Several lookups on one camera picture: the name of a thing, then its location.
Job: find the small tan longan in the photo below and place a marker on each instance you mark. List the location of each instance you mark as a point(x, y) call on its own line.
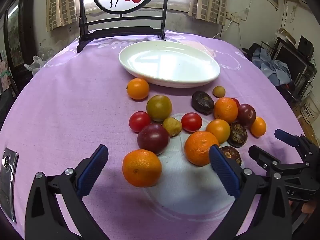
point(219, 91)

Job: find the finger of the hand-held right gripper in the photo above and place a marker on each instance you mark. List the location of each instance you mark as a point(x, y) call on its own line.
point(262, 158)
point(286, 137)

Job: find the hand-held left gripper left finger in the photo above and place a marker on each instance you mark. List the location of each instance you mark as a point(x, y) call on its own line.
point(92, 173)

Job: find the white wall socket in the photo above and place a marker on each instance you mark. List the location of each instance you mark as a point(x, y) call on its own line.
point(235, 18)

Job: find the person's right hand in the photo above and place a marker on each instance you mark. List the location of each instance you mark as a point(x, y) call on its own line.
point(308, 207)

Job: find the black framed persimmon painting screen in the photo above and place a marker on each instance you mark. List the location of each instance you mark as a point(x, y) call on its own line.
point(120, 27)

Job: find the olive green round fruit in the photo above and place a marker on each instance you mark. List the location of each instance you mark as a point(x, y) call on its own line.
point(159, 108)

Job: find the black hat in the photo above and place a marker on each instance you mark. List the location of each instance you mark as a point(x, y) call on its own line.
point(250, 51)

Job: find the white oval plate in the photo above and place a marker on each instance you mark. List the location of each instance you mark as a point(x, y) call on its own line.
point(172, 62)

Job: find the dark brown water chestnut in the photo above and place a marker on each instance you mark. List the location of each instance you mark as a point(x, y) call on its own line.
point(232, 155)
point(202, 103)
point(237, 135)

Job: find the mandarin orange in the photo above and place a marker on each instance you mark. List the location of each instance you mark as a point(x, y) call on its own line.
point(198, 148)
point(141, 168)
point(225, 110)

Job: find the silver metal case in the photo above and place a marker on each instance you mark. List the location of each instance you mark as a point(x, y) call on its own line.
point(8, 180)

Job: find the red tomato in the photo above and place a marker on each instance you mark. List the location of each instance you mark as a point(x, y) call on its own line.
point(139, 121)
point(191, 122)
point(235, 102)

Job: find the white plastic bag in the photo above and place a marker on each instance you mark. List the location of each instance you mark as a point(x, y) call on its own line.
point(36, 65)

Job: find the small smooth orange tomato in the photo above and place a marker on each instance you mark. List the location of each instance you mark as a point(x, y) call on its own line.
point(258, 127)

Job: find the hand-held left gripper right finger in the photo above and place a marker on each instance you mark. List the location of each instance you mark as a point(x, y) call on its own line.
point(223, 171)

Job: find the black monitor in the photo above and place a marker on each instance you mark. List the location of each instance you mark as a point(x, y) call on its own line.
point(292, 60)

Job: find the dark wooden framed mirror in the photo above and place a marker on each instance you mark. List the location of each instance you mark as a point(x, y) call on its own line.
point(18, 35)

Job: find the small yellow-brown fruit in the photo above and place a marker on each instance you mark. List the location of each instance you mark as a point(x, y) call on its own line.
point(172, 126)

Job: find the black speaker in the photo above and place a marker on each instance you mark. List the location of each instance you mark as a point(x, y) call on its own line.
point(306, 46)

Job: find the blue cloth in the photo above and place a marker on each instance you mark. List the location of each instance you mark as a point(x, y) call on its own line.
point(273, 67)

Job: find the beige checked curtain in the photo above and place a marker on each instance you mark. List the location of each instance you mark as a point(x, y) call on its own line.
point(61, 2)
point(212, 0)

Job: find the dark purple plum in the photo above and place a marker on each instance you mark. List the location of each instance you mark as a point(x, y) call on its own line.
point(247, 115)
point(153, 138)

